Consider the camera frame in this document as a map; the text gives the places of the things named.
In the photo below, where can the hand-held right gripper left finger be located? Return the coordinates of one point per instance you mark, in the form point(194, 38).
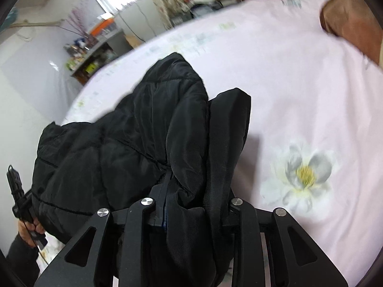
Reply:
point(140, 230)

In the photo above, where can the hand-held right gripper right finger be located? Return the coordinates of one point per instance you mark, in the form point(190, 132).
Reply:
point(248, 239)

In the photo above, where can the black hooded puffer jacket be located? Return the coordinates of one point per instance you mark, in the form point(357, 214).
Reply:
point(134, 125)

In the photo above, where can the person's left forearm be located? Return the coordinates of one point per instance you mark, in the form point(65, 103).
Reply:
point(21, 263)

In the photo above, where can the person's left hand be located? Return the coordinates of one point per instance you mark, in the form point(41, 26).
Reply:
point(25, 230)

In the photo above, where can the pink floral bed sheet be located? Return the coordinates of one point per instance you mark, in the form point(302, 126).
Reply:
point(299, 95)

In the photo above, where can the cluttered wooden shelf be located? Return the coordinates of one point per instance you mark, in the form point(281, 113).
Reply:
point(92, 59)

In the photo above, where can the dried branches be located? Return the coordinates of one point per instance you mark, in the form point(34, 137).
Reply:
point(76, 25)

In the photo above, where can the orange storage box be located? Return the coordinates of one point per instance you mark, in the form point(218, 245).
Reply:
point(101, 25)

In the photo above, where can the white refrigerator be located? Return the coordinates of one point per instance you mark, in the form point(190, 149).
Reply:
point(140, 18)

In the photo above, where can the cluttered pile of belongings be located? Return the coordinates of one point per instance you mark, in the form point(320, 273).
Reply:
point(203, 6)

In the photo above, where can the brown pillow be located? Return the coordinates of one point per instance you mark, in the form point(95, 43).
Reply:
point(356, 21)

